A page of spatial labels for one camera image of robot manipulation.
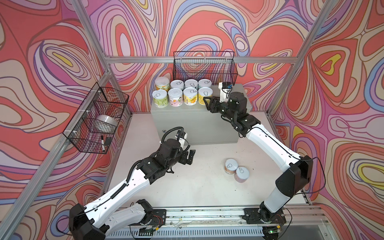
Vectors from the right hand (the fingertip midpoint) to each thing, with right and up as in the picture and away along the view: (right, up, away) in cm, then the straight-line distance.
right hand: (208, 101), depth 75 cm
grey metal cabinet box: (-4, -13, +14) cm, 19 cm away
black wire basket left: (-56, -14, -4) cm, 58 cm away
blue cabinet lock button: (-25, -16, +12) cm, 32 cm away
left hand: (-10, -24, -1) cm, 26 cm away
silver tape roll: (-51, -10, -2) cm, 52 cm away
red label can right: (+19, -40, +7) cm, 45 cm away
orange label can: (+14, -36, +10) cm, 40 cm away
